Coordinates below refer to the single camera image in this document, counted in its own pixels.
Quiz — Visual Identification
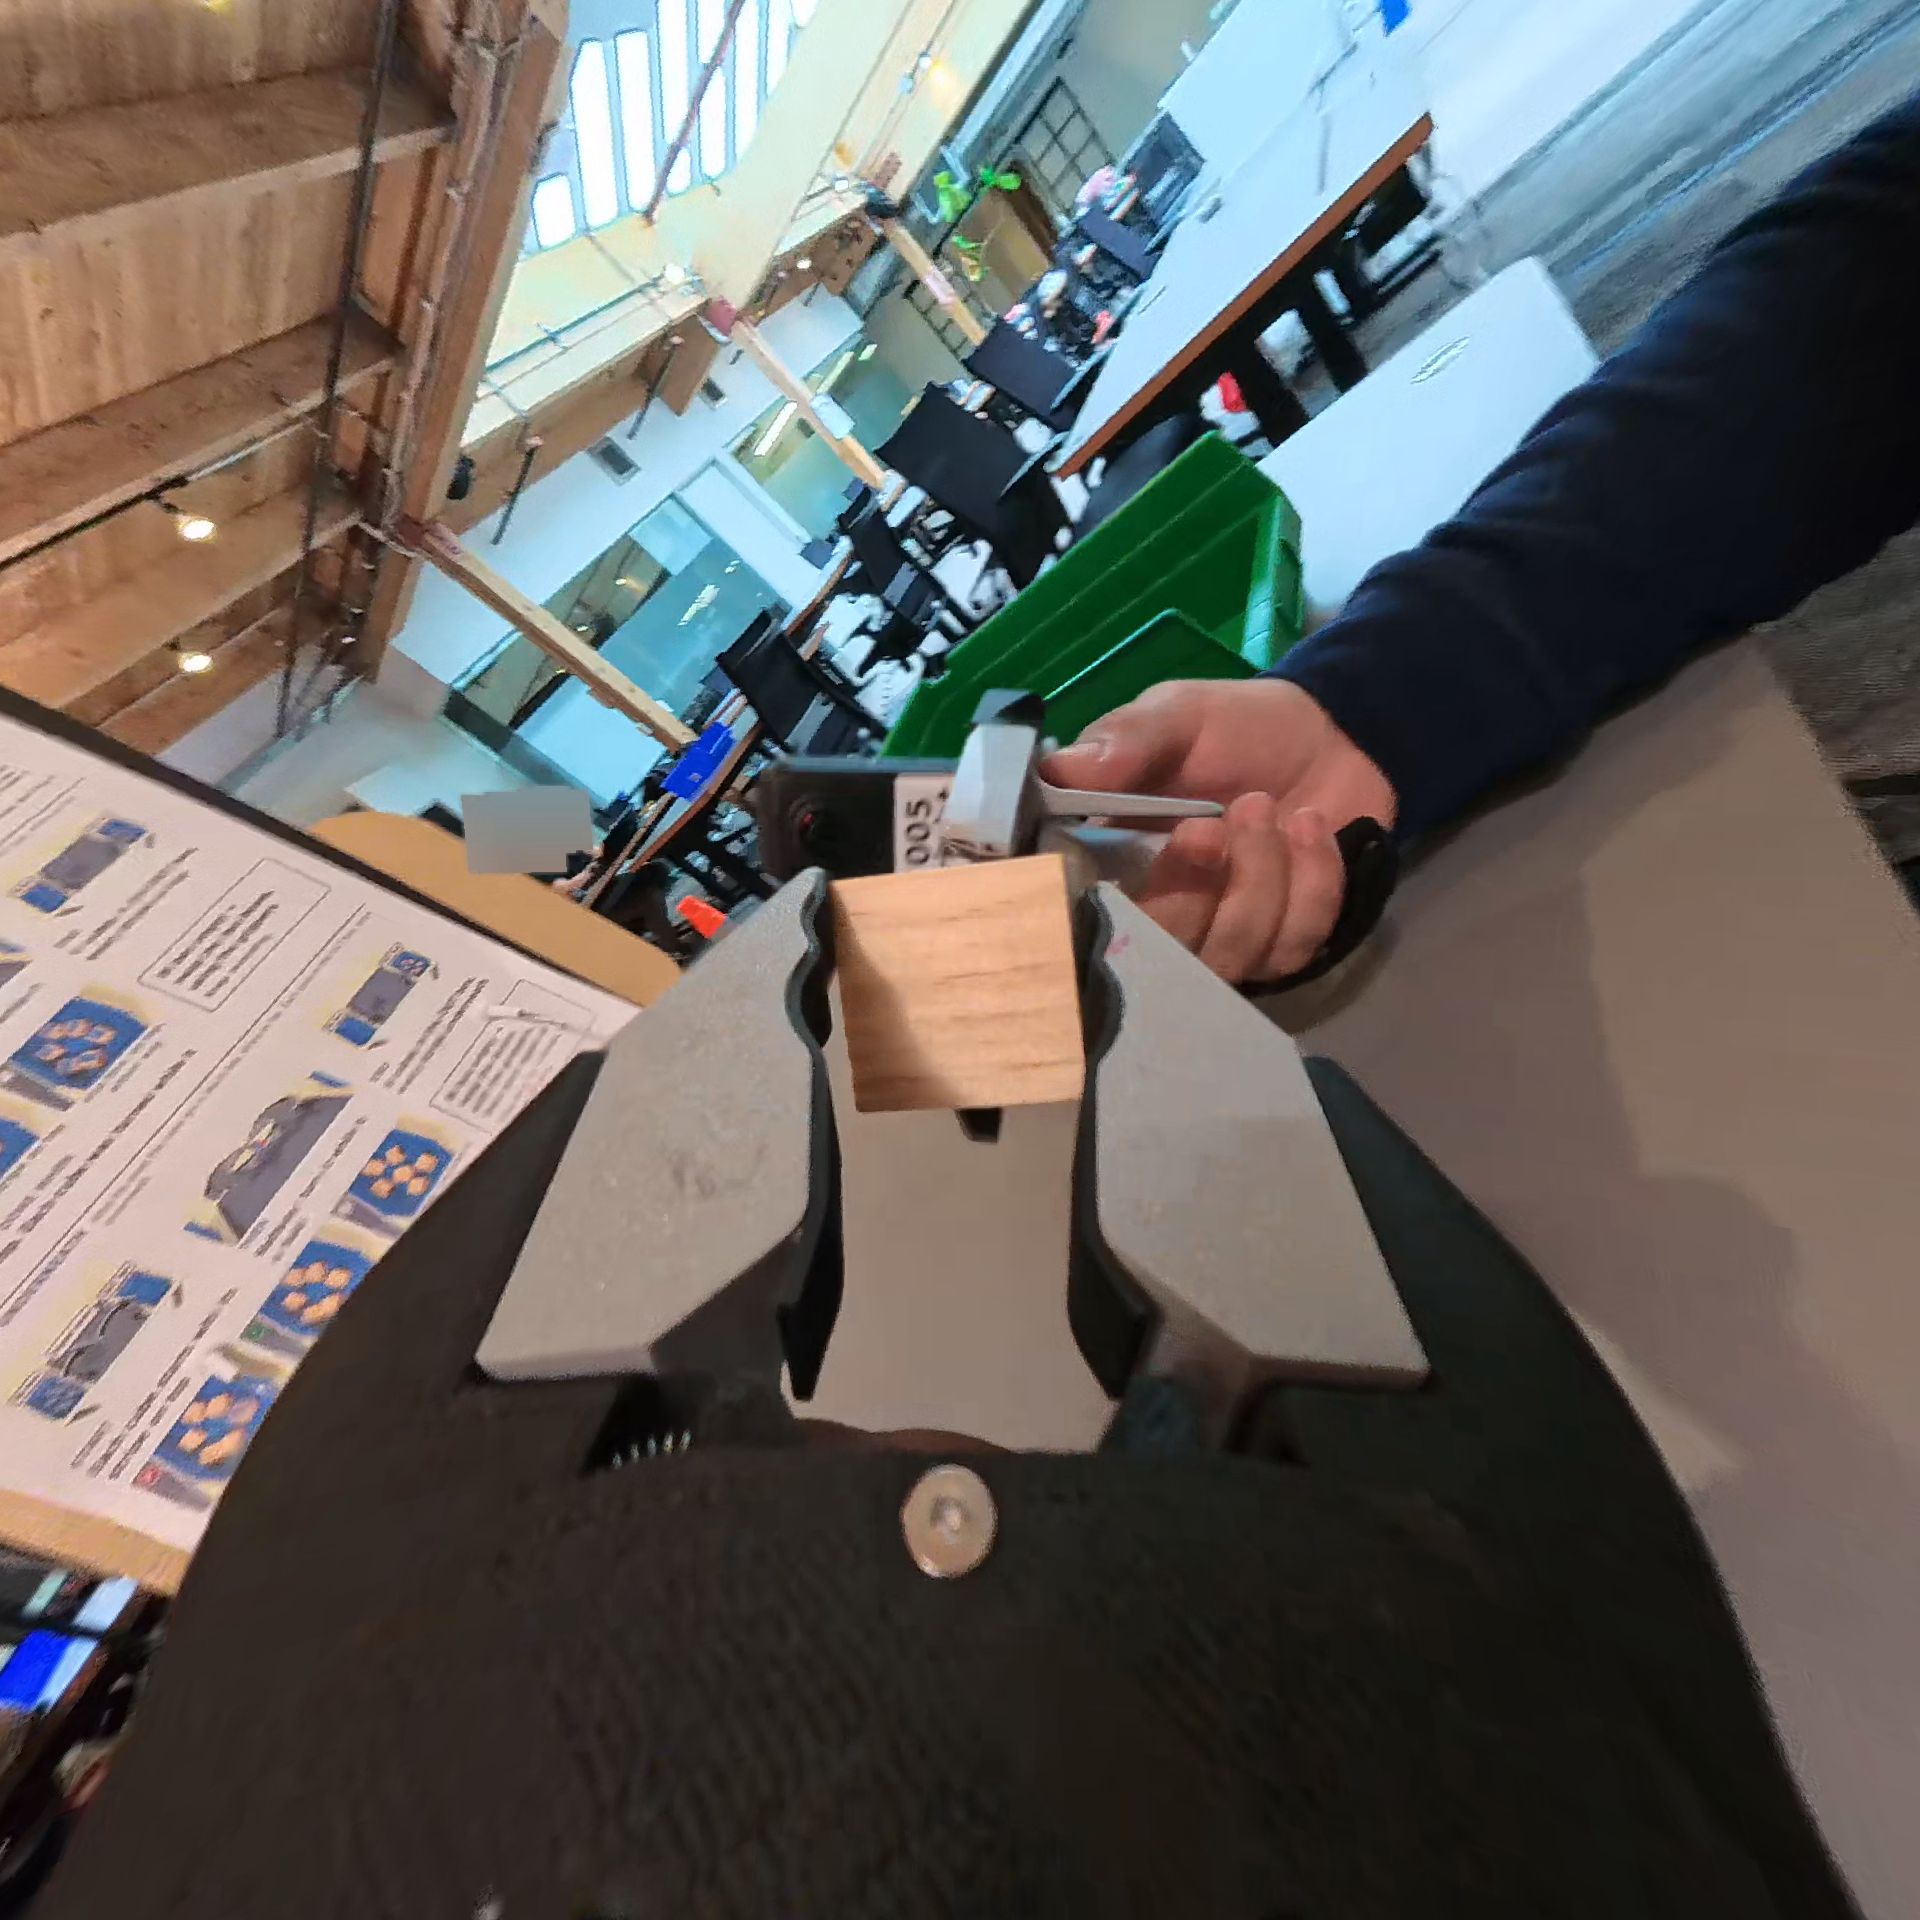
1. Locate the green plastic bin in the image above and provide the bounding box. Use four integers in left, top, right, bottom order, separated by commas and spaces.
878, 432, 1307, 759

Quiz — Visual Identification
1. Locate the person's right hand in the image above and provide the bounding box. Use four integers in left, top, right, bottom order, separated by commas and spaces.
1069, 678, 1404, 986

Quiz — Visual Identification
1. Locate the low white cabinet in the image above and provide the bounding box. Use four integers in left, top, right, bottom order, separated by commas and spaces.
1259, 256, 1600, 601

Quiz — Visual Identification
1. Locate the printed instruction sheet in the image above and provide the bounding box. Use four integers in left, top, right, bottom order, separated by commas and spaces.
0, 711, 646, 1553

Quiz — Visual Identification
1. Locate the wooden cube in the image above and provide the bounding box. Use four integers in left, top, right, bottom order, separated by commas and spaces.
828, 853, 1088, 1114

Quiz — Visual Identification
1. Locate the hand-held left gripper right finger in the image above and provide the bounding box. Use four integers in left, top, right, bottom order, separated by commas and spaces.
1066, 882, 1434, 1449

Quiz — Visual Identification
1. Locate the white table with wooden edge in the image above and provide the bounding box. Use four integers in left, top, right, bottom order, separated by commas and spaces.
1055, 0, 1434, 482

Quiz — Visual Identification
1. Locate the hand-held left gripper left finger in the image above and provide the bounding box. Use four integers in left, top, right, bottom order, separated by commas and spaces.
474, 870, 848, 1402

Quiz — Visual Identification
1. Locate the instruction sheet on stand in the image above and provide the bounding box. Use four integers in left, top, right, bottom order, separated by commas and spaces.
0, 681, 684, 1599

